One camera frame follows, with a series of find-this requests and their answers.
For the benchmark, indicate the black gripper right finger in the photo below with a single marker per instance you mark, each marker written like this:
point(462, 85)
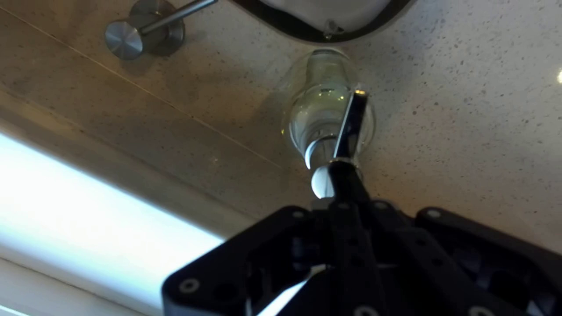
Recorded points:
point(360, 194)

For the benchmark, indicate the chrome built-in dispenser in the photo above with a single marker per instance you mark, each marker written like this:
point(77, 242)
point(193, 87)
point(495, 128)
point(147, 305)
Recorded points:
point(151, 28)

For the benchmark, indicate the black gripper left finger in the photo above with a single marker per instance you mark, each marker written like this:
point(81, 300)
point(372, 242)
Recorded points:
point(344, 180)

